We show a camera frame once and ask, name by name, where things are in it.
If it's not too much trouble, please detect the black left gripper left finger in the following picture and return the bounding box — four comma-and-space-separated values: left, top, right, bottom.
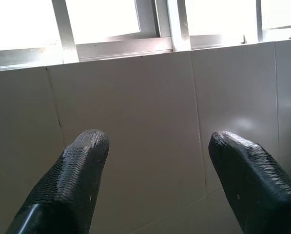
5, 129, 110, 234

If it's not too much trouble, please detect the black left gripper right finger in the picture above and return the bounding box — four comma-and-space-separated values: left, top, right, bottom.
208, 131, 291, 234

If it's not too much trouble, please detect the white framed window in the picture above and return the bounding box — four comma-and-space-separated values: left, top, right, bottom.
0, 0, 291, 73

